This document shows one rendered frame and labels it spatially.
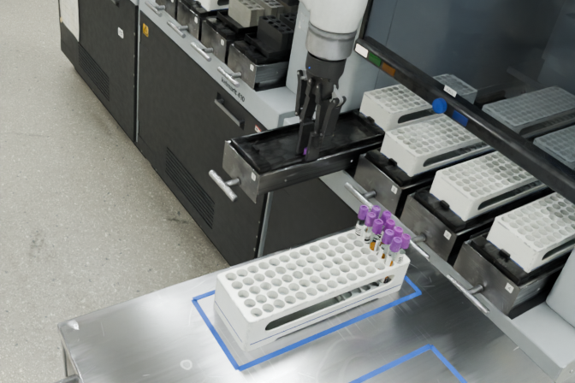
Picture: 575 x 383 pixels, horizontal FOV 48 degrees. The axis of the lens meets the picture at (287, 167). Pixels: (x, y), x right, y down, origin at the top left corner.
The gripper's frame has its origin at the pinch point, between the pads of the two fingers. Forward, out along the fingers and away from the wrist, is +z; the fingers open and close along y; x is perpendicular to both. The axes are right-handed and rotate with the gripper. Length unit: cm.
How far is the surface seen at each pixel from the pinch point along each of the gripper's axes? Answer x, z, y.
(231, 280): 36.9, -3.8, -29.9
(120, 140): -14, 84, 130
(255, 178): 13.2, 4.8, -1.0
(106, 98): -12, 69, 140
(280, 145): 2.9, 3.8, 5.7
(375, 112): -21.9, 0.0, 4.2
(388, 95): -28.0, -1.8, 6.9
